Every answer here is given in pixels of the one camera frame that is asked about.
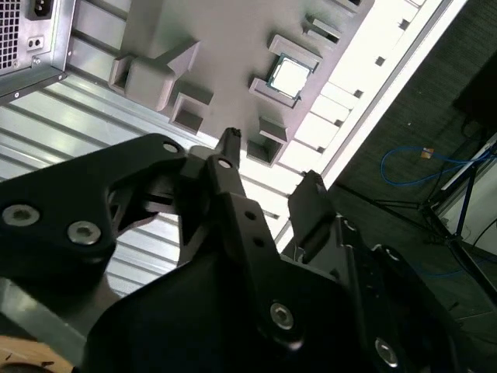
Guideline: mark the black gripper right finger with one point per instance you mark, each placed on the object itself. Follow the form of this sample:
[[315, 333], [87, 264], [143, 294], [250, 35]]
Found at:
[[310, 210]]

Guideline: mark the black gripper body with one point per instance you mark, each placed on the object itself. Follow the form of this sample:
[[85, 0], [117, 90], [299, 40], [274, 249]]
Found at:
[[174, 330]]

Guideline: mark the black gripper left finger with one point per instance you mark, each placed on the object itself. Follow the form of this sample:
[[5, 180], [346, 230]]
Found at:
[[58, 194]]

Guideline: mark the silver CPU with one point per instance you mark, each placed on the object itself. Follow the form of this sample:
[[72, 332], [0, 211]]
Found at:
[[289, 75]]

